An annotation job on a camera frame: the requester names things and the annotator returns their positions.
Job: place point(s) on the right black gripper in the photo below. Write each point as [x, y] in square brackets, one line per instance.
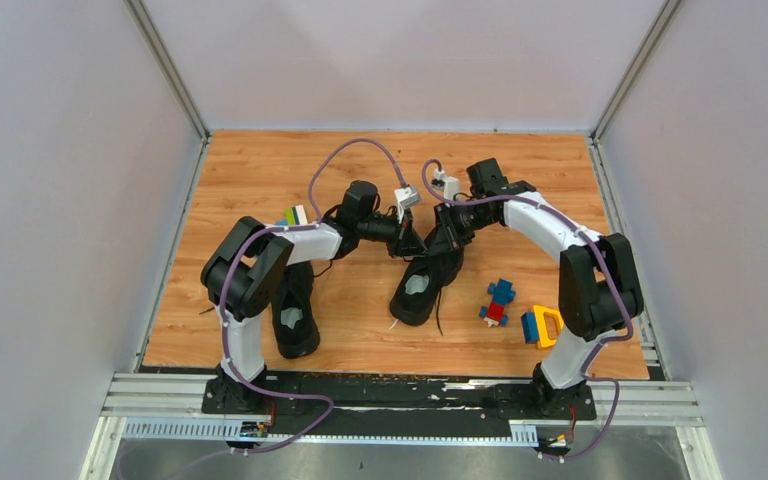
[448, 237]

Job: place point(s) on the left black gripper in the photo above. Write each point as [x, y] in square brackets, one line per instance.
[408, 243]

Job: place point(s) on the black shoe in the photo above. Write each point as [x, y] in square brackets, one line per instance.
[424, 279]
[295, 329]

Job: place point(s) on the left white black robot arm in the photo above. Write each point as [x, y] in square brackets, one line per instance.
[259, 267]

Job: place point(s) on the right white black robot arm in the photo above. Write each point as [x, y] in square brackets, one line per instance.
[599, 292]

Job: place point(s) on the blue red toy block car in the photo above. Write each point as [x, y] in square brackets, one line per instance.
[502, 294]

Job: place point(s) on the green blue white toy blocks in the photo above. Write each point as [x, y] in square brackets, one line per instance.
[293, 216]

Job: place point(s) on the yellow blue toy block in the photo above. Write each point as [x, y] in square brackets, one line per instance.
[542, 326]

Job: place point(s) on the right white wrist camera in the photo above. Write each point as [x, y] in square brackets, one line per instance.
[446, 185]

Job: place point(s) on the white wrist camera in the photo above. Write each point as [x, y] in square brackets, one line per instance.
[446, 185]
[406, 197]

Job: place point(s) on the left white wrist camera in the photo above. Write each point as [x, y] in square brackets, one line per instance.
[406, 197]

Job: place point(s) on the aluminium frame rail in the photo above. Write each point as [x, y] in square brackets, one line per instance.
[641, 403]

